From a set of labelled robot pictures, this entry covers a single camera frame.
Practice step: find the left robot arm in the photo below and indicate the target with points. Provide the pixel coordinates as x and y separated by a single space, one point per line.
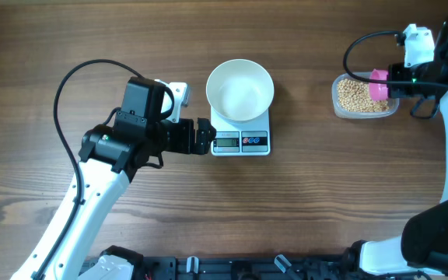
147 124

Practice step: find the white digital kitchen scale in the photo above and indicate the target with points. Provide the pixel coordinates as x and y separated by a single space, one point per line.
251 138

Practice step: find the pile of soybeans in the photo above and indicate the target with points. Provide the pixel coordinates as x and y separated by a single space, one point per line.
354 97

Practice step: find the pink plastic scoop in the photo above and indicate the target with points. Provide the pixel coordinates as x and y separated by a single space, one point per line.
378 91

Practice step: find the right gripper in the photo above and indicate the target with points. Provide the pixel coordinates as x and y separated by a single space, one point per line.
397 90

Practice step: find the white bowl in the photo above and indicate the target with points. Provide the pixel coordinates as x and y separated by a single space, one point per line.
240 90

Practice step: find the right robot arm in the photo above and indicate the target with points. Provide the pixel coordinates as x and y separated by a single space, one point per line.
423 245

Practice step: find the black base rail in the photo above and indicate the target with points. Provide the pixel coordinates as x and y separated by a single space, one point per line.
195 268

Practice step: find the clear plastic container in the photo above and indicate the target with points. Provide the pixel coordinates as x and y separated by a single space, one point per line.
342 113

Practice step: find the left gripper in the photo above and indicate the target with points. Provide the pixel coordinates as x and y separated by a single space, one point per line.
186 144

